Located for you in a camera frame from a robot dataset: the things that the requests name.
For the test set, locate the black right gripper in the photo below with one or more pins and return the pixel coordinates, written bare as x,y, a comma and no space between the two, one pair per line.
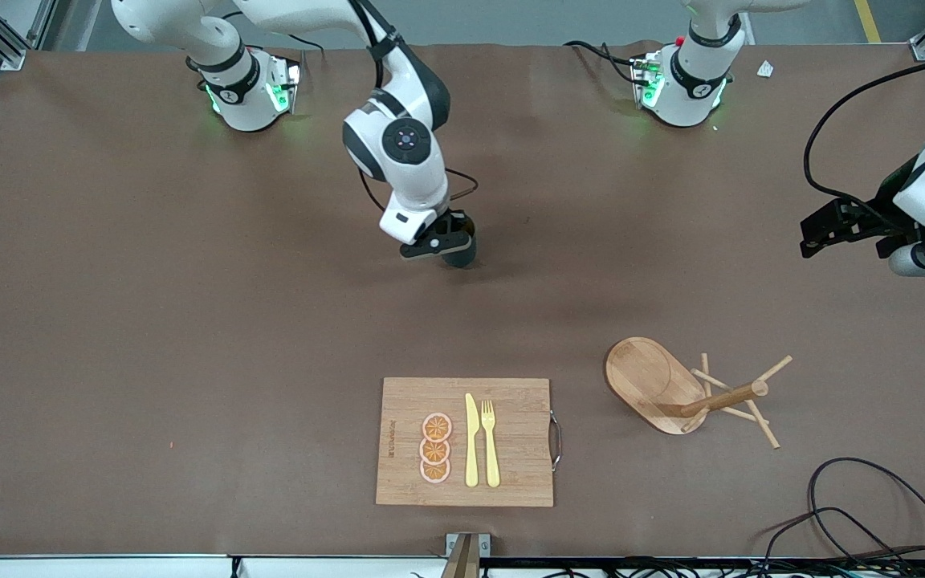
462,254

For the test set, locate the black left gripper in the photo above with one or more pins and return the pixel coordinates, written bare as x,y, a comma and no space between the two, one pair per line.
885,205

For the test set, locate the dark green cup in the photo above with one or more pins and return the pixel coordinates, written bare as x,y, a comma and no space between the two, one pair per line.
464,256

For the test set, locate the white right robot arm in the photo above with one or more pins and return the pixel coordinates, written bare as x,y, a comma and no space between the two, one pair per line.
406,140

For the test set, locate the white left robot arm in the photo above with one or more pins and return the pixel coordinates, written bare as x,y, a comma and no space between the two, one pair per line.
691,88

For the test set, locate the wooden mug rack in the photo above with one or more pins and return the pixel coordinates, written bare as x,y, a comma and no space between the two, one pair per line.
647,377

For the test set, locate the toy orange slice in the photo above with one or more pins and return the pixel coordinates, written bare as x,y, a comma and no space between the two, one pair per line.
437,427

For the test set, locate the white paper scrap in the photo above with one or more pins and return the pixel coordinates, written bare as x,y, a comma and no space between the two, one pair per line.
765,70

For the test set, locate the yellow plastic knife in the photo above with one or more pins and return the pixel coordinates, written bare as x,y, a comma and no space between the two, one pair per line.
471,449

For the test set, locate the bamboo cutting board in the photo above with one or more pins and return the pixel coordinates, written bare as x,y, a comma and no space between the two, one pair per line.
519,433

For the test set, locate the yellow plastic fork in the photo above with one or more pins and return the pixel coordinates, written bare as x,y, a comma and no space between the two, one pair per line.
491,457

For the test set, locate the brown table cover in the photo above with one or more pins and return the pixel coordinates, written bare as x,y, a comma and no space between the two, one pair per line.
189,361

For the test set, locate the metal bracket with brown post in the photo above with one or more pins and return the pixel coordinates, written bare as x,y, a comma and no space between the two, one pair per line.
465,558

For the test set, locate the white table edge rail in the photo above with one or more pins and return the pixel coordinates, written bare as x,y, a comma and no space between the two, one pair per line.
109,568

